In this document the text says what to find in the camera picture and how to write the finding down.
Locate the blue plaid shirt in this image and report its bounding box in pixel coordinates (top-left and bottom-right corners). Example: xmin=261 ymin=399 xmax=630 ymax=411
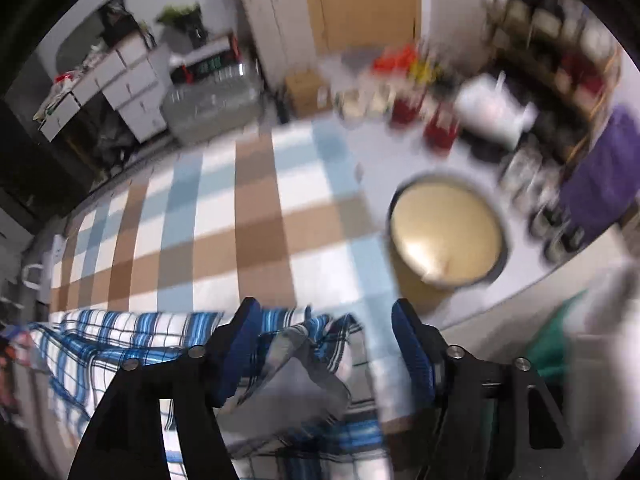
xmin=25 ymin=307 xmax=396 ymax=480

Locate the white plastic bag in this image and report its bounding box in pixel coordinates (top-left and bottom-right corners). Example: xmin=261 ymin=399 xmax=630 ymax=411
xmin=455 ymin=72 xmax=538 ymax=148

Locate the purple cloth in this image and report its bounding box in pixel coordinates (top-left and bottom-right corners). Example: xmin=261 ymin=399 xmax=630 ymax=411
xmin=557 ymin=105 xmax=640 ymax=231

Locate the green leafy plant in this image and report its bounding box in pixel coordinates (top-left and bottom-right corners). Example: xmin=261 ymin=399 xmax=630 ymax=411
xmin=155 ymin=4 xmax=208 ymax=46

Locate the silver suitcase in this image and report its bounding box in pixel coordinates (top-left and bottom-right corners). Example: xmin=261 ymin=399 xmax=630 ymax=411
xmin=162 ymin=67 xmax=263 ymax=143

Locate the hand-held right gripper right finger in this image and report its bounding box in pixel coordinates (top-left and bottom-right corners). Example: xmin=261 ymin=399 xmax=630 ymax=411
xmin=391 ymin=299 xmax=601 ymax=480

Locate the black box with red print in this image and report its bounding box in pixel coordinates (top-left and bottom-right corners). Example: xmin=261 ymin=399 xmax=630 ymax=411
xmin=170 ymin=35 xmax=246 ymax=83

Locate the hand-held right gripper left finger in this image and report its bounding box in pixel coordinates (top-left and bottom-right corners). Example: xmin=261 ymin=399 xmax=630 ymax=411
xmin=67 ymin=297 xmax=263 ymax=480

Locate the shoe rack with shoes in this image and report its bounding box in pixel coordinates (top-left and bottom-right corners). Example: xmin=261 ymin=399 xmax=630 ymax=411
xmin=480 ymin=0 xmax=623 ymax=161

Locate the white wardrobe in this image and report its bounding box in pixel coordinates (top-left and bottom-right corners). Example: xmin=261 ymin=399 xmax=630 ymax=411
xmin=237 ymin=0 xmax=318 ymax=91

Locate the wooden door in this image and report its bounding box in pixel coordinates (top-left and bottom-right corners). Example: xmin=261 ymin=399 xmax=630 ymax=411
xmin=297 ymin=0 xmax=423 ymax=53

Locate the white drawer cabinet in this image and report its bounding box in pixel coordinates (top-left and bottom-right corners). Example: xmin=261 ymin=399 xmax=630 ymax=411
xmin=35 ymin=35 xmax=168 ymax=143

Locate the round pot cream lid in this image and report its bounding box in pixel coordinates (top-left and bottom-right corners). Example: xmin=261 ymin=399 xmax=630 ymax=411
xmin=387 ymin=172 xmax=508 ymax=316

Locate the brown blue checked bed sheet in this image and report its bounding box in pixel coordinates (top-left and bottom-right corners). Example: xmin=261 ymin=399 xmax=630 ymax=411
xmin=47 ymin=120 xmax=426 ymax=436

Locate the cardboard box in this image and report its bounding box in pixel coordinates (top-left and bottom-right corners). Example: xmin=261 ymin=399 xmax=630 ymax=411
xmin=285 ymin=70 xmax=331 ymax=116

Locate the light grey garment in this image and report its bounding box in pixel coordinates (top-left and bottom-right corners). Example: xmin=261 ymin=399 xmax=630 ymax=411
xmin=565 ymin=260 xmax=640 ymax=461

